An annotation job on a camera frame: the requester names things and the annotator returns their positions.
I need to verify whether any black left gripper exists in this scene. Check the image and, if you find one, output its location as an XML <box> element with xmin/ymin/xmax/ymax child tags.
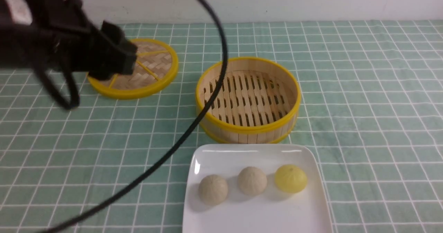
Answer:
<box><xmin>1</xmin><ymin>0</ymin><xmax>138</xmax><ymax>81</ymax></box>

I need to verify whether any white steamed bun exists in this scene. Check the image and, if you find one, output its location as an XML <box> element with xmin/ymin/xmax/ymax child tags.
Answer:
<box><xmin>198</xmin><ymin>174</ymin><xmax>228</xmax><ymax>206</ymax></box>
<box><xmin>237</xmin><ymin>166</ymin><xmax>268</xmax><ymax>197</ymax></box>

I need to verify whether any yellow steamed bun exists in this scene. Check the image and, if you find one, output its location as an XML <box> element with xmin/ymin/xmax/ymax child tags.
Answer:
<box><xmin>274</xmin><ymin>164</ymin><xmax>308</xmax><ymax>194</ymax></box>

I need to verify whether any white square plate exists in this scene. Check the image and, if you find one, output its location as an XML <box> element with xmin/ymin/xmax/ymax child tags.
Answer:
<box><xmin>182</xmin><ymin>144</ymin><xmax>333</xmax><ymax>233</ymax></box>

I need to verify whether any yellow rimmed bamboo steamer lid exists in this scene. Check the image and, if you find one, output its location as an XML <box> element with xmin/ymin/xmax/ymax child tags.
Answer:
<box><xmin>88</xmin><ymin>38</ymin><xmax>179</xmax><ymax>99</ymax></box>

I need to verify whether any yellow rimmed bamboo steamer basket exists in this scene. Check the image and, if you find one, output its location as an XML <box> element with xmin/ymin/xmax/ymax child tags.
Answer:
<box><xmin>199</xmin><ymin>57</ymin><xmax>302</xmax><ymax>144</ymax></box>

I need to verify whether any green checkered tablecloth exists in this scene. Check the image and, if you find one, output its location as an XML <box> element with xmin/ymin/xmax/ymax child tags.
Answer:
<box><xmin>0</xmin><ymin>20</ymin><xmax>443</xmax><ymax>233</ymax></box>

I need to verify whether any black left camera cable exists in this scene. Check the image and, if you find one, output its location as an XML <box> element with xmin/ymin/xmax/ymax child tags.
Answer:
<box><xmin>33</xmin><ymin>0</ymin><xmax>229</xmax><ymax>233</ymax></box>

